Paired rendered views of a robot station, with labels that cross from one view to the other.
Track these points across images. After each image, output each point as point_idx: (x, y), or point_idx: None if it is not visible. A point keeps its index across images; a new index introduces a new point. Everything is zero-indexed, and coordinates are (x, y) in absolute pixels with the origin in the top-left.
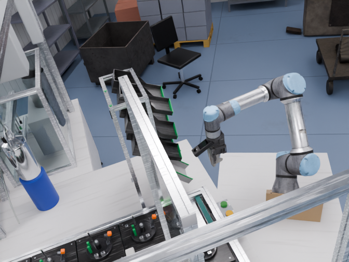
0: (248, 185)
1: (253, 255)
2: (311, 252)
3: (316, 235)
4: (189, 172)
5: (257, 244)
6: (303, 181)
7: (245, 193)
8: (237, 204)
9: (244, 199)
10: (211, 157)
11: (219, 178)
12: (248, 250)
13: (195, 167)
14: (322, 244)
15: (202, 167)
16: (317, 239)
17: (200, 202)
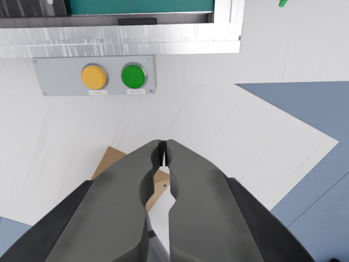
0: (203, 152)
1: (15, 79)
2: (14, 174)
3: (48, 196)
4: (344, 29)
5: (43, 100)
6: (165, 230)
7: (185, 137)
8: (164, 107)
9: (171, 128)
10: (106, 244)
11: (264, 104)
12: (30, 75)
13: (348, 55)
14: (29, 196)
15: (331, 76)
16: (39, 194)
17: (181, 3)
